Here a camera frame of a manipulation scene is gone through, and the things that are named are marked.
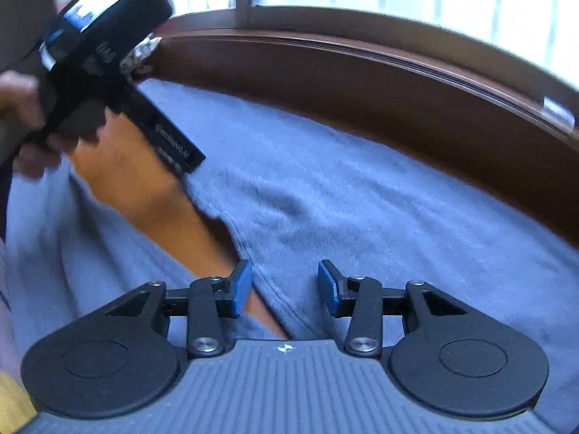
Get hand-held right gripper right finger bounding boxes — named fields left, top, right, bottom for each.
left=318, top=260, right=466, bottom=357

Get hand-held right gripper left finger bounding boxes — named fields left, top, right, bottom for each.
left=105, top=260, right=253, bottom=357

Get dark blue pants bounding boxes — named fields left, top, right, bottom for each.
left=4, top=77, right=579, bottom=434

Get person's left hand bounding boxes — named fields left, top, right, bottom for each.
left=0, top=71, right=66, bottom=179

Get white patterned garment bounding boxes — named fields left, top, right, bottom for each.
left=118, top=36, right=162, bottom=83

